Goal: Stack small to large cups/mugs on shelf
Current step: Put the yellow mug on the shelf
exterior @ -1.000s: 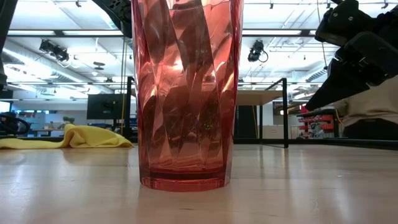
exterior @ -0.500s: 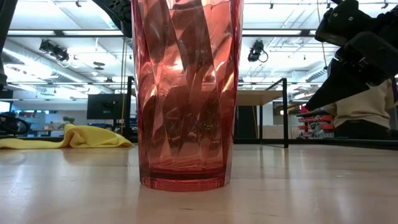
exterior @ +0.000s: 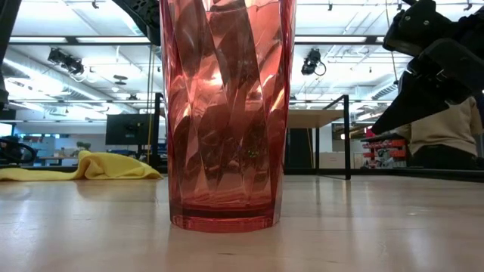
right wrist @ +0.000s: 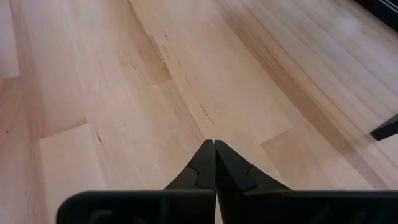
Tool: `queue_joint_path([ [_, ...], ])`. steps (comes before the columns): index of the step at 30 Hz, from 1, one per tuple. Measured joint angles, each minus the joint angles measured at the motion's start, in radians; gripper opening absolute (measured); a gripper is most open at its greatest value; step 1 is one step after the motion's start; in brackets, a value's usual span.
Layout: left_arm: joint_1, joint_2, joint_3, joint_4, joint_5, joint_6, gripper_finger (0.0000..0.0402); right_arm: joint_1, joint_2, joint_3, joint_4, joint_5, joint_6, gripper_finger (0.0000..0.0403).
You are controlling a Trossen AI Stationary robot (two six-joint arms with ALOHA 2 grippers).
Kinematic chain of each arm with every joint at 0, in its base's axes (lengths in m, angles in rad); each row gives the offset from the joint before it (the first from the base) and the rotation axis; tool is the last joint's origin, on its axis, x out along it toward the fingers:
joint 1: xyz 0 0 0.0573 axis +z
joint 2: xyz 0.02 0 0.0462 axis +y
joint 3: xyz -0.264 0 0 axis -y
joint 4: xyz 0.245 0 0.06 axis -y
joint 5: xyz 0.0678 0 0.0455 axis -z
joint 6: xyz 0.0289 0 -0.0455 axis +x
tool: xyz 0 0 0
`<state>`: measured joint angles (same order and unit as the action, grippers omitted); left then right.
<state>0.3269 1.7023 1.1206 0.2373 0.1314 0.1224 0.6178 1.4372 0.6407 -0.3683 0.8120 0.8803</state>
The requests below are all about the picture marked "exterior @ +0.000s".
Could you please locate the person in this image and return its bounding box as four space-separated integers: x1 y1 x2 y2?
395 96 484 170

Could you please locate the red faceted plastic tumbler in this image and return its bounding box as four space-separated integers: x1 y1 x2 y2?
159 0 297 233

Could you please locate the rack with red bins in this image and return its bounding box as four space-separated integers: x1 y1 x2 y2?
361 128 409 169

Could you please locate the black monitor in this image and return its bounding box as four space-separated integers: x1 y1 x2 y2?
104 113 156 146

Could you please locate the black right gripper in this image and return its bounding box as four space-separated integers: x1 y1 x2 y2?
370 0 484 136

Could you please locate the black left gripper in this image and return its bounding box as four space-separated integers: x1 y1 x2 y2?
112 0 162 47

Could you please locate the black cable loop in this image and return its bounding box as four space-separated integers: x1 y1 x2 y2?
0 138 38 166

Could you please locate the black ceiling camera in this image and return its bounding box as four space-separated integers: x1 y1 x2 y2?
47 48 85 76
301 48 327 76

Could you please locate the black metal rig frame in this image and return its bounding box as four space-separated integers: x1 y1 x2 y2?
0 35 484 183

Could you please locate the yellow cloth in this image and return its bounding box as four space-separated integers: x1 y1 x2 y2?
0 150 163 181

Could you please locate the wooden shelf with black frame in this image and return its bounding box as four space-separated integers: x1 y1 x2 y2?
150 92 352 181

